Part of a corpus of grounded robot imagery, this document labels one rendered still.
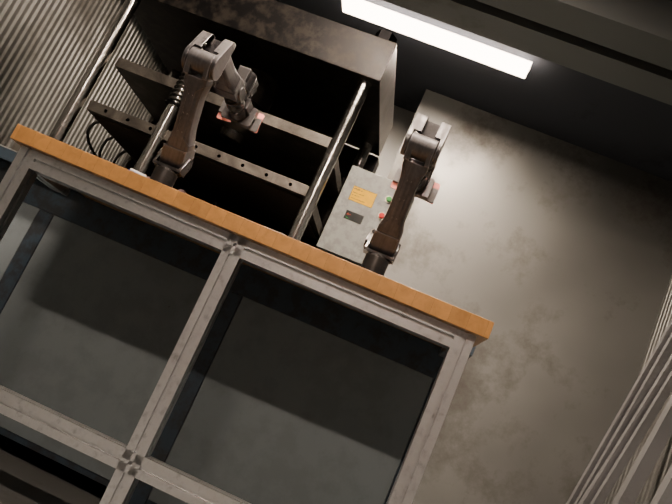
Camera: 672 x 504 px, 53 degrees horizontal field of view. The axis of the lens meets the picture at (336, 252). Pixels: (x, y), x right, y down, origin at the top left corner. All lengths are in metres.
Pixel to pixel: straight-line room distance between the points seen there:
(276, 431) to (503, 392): 2.86
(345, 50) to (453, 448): 2.64
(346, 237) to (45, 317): 1.31
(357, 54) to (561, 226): 2.35
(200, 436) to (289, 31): 1.85
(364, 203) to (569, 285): 2.21
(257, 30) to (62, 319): 1.62
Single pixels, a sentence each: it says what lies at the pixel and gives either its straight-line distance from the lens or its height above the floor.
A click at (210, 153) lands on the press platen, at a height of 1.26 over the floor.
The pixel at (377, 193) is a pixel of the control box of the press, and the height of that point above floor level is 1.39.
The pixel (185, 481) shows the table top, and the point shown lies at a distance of 1.53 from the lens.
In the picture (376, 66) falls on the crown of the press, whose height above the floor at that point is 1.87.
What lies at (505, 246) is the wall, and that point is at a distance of 4.73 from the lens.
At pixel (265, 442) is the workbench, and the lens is 1.91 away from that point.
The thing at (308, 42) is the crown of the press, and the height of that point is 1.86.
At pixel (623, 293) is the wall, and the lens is 4.89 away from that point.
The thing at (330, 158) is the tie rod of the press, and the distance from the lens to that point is 2.85.
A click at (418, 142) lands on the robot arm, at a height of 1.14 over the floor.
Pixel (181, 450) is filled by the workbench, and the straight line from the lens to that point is 1.96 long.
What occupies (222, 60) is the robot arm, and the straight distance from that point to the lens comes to 1.80.
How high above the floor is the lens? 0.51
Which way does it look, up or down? 12 degrees up
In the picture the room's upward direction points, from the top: 24 degrees clockwise
